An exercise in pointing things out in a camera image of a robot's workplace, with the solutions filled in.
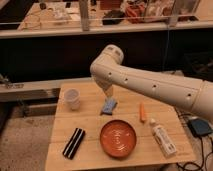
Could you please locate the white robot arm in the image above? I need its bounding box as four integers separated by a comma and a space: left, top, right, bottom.
90, 44, 213, 124

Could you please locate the blue crumpled cloth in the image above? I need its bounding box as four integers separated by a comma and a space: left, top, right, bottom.
101, 97, 117, 115

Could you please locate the orange plate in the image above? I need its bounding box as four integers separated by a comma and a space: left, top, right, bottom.
100, 120, 137, 158

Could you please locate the black white striped block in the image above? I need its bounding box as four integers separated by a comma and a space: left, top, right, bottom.
62, 128, 85, 159

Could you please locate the black bag on bench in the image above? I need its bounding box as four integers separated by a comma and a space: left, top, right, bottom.
102, 10, 124, 25

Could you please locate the white bottle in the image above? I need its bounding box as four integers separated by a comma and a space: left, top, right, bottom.
150, 118, 177, 157

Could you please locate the orange red object on bench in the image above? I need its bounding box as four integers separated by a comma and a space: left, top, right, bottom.
125, 4, 145, 23

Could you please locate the black power adapter box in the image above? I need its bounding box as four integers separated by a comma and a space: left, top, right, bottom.
187, 118, 213, 137

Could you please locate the metal rail beam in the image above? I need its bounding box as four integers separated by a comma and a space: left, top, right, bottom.
0, 80, 63, 102

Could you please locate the grey metal post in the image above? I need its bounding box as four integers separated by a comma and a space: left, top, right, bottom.
168, 0, 181, 27
79, 0, 90, 31

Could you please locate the grey metal post right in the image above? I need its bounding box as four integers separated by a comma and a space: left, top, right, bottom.
168, 0, 181, 27

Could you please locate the black cable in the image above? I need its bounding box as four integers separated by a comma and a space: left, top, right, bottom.
175, 109, 213, 171

